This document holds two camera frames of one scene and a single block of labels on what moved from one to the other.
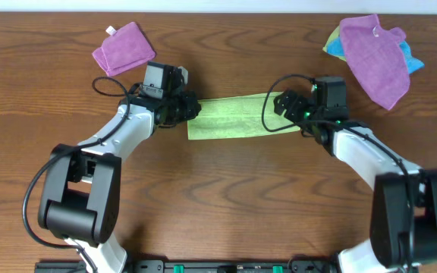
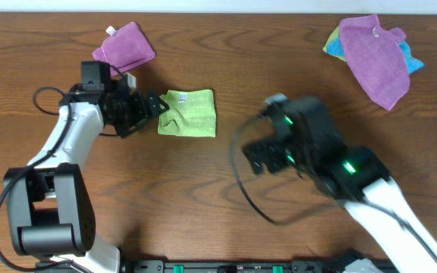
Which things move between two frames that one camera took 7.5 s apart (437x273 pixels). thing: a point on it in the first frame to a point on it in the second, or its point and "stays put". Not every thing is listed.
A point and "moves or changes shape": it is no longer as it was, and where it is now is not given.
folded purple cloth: [124, 49] stays put
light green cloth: [238, 116] moves or changes shape
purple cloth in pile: [376, 59] stays put
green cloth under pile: [334, 33] stays put
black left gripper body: [187, 105] to [138, 110]
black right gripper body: [300, 111] to [278, 156]
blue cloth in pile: [334, 47] stays put
